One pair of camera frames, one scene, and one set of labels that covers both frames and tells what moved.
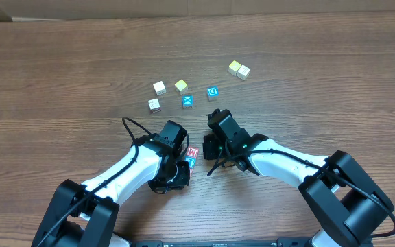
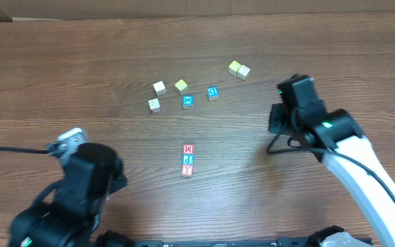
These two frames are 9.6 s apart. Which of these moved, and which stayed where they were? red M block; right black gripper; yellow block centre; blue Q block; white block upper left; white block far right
Moved: red M block; right black gripper
Stayed: blue Q block; yellow block centre; white block upper left; white block far right
